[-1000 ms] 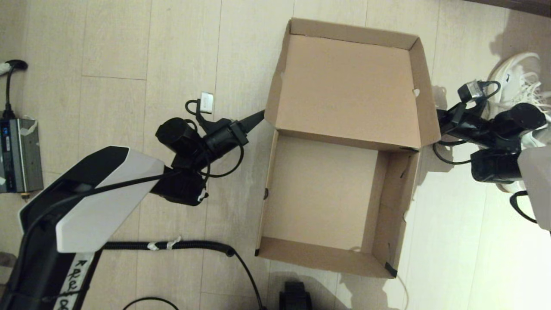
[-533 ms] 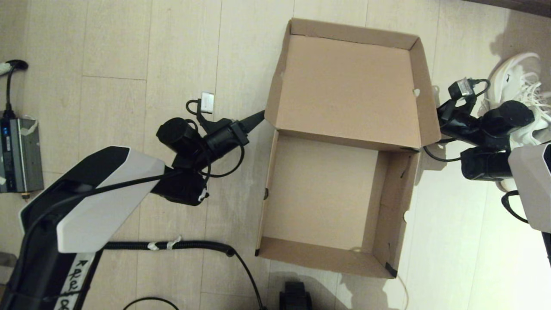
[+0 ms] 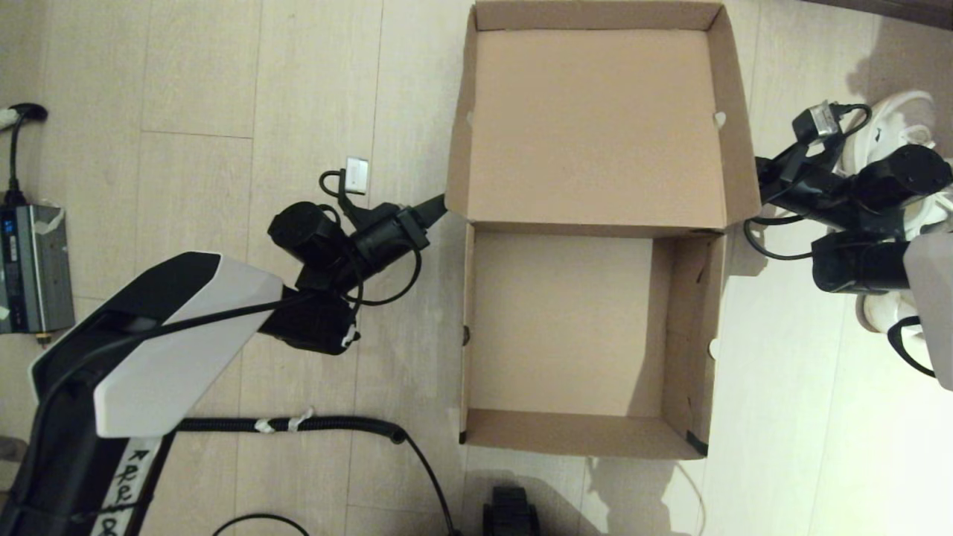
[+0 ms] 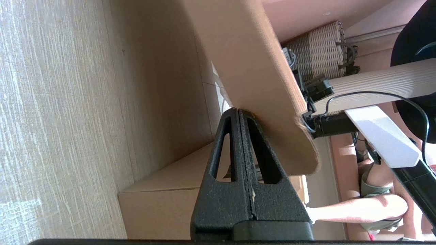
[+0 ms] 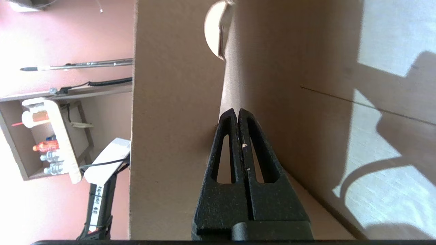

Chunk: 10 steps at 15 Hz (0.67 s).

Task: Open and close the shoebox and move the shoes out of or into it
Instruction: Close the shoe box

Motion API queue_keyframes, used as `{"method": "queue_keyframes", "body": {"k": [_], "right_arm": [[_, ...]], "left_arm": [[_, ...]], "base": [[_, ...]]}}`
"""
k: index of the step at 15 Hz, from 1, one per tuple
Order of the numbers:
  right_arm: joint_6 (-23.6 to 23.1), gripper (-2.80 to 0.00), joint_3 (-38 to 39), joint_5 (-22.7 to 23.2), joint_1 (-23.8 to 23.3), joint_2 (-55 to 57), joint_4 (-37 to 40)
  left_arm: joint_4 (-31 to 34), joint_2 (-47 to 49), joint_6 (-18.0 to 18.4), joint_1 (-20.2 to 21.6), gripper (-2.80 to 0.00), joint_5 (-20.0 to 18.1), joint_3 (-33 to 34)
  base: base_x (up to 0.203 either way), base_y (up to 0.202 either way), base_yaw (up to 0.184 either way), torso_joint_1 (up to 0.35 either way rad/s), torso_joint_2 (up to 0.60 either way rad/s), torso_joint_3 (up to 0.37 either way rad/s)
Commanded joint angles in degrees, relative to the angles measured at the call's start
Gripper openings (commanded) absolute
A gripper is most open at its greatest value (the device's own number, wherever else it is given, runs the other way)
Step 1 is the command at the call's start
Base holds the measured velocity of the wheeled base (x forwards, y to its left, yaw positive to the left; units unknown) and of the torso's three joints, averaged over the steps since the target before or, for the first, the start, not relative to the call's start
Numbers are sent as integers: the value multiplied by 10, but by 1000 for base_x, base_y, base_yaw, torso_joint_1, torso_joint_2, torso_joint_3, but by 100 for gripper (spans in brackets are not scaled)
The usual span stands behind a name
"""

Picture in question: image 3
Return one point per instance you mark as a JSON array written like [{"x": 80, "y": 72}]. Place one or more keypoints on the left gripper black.
[{"x": 387, "y": 242}]

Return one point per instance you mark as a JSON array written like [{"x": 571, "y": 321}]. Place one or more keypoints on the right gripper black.
[{"x": 804, "y": 186}]

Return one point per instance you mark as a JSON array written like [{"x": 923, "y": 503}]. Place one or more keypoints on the white sneaker yellow insole logo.
[{"x": 886, "y": 123}]

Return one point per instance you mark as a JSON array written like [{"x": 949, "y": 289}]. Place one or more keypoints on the white mesh sneaker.
[{"x": 878, "y": 309}]

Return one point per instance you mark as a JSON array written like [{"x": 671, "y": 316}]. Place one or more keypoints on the brown cardboard shoe box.
[{"x": 566, "y": 320}]

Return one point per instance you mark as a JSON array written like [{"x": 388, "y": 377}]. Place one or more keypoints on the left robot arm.
[{"x": 171, "y": 350}]

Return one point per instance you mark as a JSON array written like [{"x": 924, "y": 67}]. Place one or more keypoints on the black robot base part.
[{"x": 510, "y": 514}]

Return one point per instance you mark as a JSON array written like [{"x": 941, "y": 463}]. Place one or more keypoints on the grey power adapter box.
[{"x": 37, "y": 268}]

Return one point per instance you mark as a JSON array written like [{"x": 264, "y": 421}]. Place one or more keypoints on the white socket plug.
[{"x": 7, "y": 117}]

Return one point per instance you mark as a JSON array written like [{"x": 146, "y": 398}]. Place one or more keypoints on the small grey floor object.
[{"x": 7, "y": 448}]

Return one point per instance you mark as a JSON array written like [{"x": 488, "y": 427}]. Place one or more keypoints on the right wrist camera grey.
[{"x": 819, "y": 123}]

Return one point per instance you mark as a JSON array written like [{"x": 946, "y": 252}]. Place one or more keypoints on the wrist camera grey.
[
  {"x": 819, "y": 123},
  {"x": 357, "y": 175}
]

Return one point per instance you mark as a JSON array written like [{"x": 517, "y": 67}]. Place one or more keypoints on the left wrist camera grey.
[{"x": 357, "y": 175}]

